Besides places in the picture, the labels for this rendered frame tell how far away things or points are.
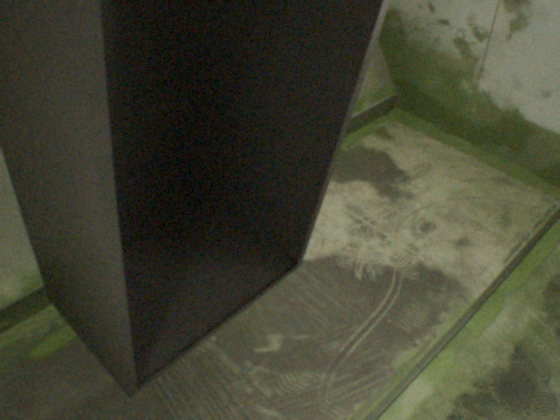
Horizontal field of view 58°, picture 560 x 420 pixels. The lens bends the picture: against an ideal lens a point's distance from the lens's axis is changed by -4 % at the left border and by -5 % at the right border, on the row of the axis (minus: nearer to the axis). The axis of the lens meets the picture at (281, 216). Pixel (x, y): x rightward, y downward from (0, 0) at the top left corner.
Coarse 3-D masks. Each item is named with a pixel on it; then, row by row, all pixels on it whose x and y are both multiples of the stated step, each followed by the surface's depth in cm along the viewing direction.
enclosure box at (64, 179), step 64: (0, 0) 59; (64, 0) 48; (128, 0) 92; (192, 0) 104; (256, 0) 113; (320, 0) 101; (384, 0) 89; (0, 64) 70; (64, 64) 54; (128, 64) 102; (192, 64) 116; (256, 64) 123; (320, 64) 109; (0, 128) 85; (64, 128) 63; (128, 128) 114; (192, 128) 131; (256, 128) 135; (320, 128) 119; (64, 192) 76; (128, 192) 128; (192, 192) 151; (256, 192) 149; (320, 192) 129; (64, 256) 95; (128, 256) 143; (192, 256) 147; (256, 256) 151; (128, 320) 93; (192, 320) 134; (128, 384) 112
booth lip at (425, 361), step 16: (544, 224) 231; (496, 288) 202; (480, 304) 195; (464, 320) 189; (448, 336) 183; (432, 352) 178; (416, 368) 173; (400, 384) 168; (384, 400) 164; (368, 416) 160
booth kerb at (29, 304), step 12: (396, 96) 296; (372, 108) 284; (384, 108) 293; (360, 120) 281; (372, 120) 290; (348, 132) 278; (36, 288) 180; (12, 300) 175; (24, 300) 178; (36, 300) 182; (48, 300) 186; (0, 312) 173; (12, 312) 176; (24, 312) 180; (36, 312) 184; (0, 324) 175; (12, 324) 178
